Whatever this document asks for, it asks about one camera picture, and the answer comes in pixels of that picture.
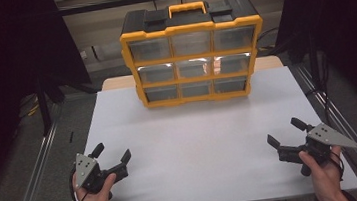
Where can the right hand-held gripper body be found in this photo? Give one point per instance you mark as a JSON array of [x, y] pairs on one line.
[[324, 140]]

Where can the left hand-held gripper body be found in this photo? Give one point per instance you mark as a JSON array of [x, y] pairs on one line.
[[84, 169]]

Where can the person's right hand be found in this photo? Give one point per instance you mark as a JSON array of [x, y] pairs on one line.
[[324, 179]]

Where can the small black floor object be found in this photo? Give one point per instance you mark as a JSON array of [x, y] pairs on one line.
[[71, 137]]

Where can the black metal stand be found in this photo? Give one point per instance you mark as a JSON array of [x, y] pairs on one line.
[[44, 108]]

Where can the black curtain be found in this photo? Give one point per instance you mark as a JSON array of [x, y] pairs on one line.
[[5, 65], [342, 23]]

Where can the set of clear plastic drawers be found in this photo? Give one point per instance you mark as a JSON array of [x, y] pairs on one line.
[[193, 68]]

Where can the yellow black drawer organizer cabinet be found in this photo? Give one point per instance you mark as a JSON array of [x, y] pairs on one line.
[[188, 21]]

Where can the metal floor rail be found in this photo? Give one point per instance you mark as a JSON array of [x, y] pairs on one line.
[[36, 169], [346, 119]]

